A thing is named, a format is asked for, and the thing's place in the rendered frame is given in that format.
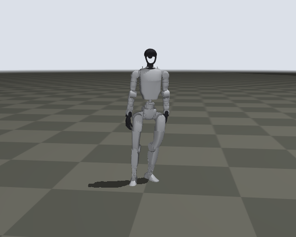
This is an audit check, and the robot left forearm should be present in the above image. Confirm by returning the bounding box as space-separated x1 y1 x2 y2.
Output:
163 96 170 114

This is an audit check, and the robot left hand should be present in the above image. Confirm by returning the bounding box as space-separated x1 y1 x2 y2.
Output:
164 111 169 122

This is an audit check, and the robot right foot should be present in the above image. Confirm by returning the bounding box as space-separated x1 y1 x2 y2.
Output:
129 176 138 186

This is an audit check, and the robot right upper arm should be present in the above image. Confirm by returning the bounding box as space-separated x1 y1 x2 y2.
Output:
130 70 141 98

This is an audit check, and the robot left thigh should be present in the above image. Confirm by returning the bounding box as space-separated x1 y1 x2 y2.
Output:
148 112 166 152

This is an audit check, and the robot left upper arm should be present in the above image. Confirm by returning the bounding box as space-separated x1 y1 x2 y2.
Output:
161 70 170 97

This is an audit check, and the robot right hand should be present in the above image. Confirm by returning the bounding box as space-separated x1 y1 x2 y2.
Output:
125 112 133 130

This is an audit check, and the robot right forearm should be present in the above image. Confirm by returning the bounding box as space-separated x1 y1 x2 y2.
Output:
125 91 135 115

